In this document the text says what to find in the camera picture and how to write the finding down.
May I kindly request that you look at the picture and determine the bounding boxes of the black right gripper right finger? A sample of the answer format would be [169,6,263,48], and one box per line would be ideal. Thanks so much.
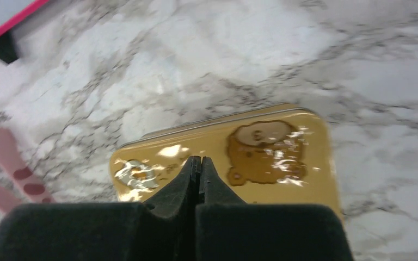
[195,157,353,260]

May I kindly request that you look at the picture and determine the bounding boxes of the pink tongs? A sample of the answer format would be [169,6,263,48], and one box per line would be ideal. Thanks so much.
[0,128,55,213]

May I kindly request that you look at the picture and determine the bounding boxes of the pink framed whiteboard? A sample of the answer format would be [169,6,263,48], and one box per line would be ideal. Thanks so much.
[0,0,51,65]

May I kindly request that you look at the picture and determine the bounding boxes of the silver tin lid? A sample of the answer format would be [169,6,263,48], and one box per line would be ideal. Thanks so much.
[109,104,341,216]

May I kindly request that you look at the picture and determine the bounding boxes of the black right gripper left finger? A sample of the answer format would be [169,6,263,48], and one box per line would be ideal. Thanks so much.
[0,156,201,260]

